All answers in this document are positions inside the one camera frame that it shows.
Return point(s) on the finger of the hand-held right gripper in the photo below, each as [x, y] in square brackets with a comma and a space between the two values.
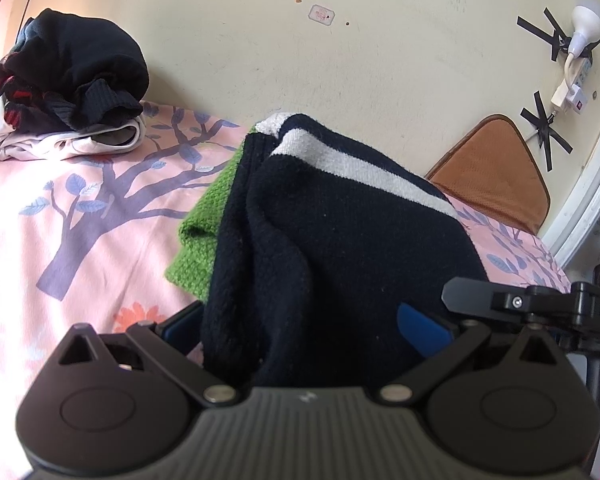
[510, 300]

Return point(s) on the white light bulb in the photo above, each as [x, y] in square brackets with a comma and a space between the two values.
[586, 25]

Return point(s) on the white garment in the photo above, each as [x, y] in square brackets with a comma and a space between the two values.
[55, 145]

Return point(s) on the small pink wall sticker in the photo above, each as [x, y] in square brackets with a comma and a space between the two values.
[322, 15]

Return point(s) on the navy green white striped sweater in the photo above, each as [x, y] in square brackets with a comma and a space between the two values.
[340, 240]

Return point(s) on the pink floral bed sheet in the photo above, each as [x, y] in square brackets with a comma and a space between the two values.
[55, 220]

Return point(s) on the black tape cross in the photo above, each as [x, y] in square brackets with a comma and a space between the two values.
[547, 127]
[545, 32]

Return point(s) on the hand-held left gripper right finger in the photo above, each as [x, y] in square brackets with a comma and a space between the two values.
[422, 332]

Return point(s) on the red and black garment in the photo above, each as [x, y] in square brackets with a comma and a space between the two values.
[15, 92]

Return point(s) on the white power strip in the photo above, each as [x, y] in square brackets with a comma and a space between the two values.
[577, 75]

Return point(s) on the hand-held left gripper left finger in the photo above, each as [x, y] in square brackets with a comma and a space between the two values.
[180, 332]

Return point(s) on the white window frame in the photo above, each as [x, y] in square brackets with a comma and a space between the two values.
[585, 195]

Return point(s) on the black knit garment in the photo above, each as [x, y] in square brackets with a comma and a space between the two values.
[80, 60]

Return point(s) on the white and red plug adapter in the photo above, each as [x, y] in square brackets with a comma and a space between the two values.
[577, 97]

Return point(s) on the orange-brown mesh cushion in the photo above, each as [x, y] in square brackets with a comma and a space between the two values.
[495, 180]

